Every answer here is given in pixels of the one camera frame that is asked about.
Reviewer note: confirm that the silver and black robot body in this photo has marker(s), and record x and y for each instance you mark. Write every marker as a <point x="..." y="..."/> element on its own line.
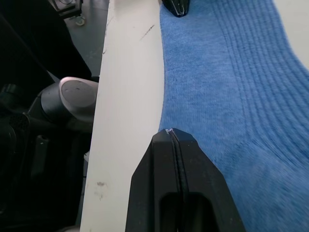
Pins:
<point x="72" y="94"/>

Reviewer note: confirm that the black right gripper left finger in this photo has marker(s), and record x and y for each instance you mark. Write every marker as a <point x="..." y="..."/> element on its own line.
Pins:
<point x="154" y="174"/>

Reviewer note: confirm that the blue ribbed sock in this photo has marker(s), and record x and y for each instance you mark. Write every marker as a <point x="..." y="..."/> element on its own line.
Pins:
<point x="217" y="84"/>

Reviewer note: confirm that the cart frame with caster wheel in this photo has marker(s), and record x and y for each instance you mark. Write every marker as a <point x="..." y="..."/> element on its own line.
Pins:
<point x="79" y="21"/>

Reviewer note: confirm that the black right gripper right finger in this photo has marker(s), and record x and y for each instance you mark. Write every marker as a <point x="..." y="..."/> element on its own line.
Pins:
<point x="205" y="183"/>

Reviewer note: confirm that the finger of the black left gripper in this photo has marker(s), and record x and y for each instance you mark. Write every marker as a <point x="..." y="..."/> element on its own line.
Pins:
<point x="170" y="4"/>
<point x="184" y="6"/>

